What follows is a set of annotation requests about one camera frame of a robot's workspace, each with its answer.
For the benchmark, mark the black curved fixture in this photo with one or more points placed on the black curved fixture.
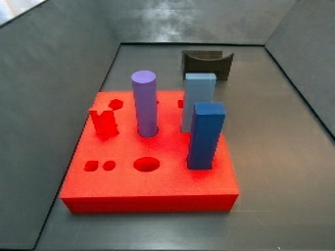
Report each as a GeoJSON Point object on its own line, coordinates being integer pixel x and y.
{"type": "Point", "coordinates": [203, 61]}

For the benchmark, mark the light blue rectangular peg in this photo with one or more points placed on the light blue rectangular peg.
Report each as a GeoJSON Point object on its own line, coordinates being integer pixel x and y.
{"type": "Point", "coordinates": [199, 88]}

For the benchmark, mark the purple cylinder peg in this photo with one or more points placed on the purple cylinder peg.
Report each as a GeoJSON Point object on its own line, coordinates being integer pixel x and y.
{"type": "Point", "coordinates": [146, 102]}

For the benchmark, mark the red peg board base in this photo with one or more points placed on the red peg board base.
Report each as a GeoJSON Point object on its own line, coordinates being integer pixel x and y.
{"type": "Point", "coordinates": [131, 174]}

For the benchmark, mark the red star peg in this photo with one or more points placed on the red star peg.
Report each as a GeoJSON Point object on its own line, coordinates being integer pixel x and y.
{"type": "Point", "coordinates": [105, 120]}

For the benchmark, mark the dark blue rectangular peg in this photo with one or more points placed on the dark blue rectangular peg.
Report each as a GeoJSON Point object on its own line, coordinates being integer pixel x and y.
{"type": "Point", "coordinates": [206, 129]}

